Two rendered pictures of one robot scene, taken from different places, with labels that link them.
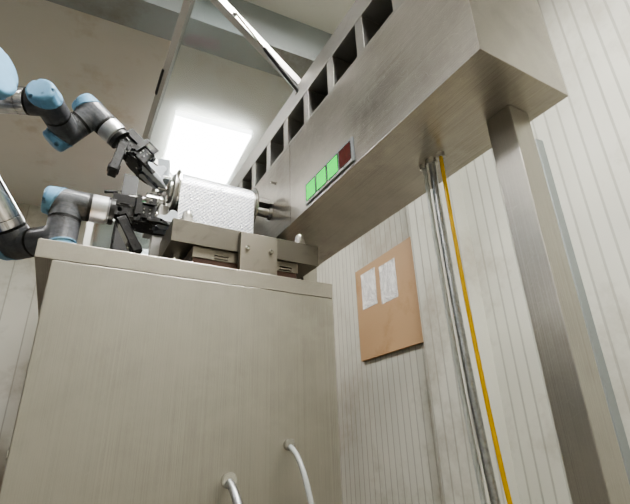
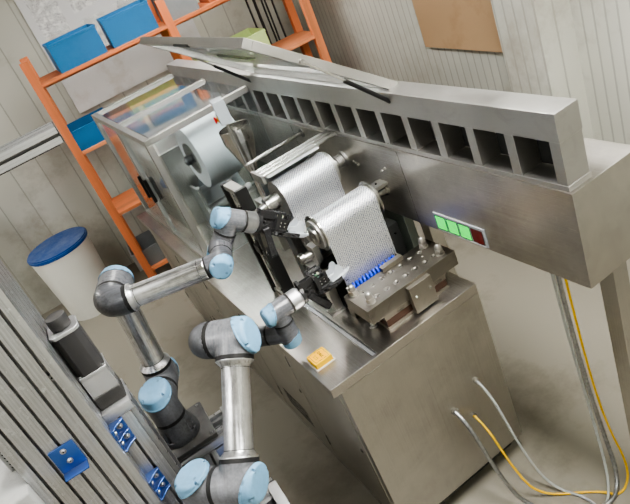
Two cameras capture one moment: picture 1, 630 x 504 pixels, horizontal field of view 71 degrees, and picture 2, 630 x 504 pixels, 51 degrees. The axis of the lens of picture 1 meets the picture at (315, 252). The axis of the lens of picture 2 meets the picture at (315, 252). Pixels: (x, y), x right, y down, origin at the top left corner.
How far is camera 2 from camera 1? 200 cm
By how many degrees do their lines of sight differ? 52
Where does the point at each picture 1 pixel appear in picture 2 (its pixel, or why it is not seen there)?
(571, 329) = not seen: outside the picture
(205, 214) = (353, 246)
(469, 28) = (584, 270)
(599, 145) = not seen: outside the picture
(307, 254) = (449, 262)
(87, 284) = (361, 391)
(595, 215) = not seen: outside the picture
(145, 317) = (391, 382)
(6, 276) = not seen: outside the picture
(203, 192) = (343, 230)
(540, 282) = (619, 344)
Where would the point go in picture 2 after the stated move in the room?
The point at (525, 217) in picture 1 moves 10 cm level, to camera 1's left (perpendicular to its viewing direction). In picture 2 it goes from (614, 314) to (581, 324)
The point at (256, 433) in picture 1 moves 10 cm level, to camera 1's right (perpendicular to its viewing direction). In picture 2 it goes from (459, 386) to (485, 378)
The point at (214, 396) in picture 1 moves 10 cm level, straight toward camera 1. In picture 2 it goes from (435, 387) to (446, 404)
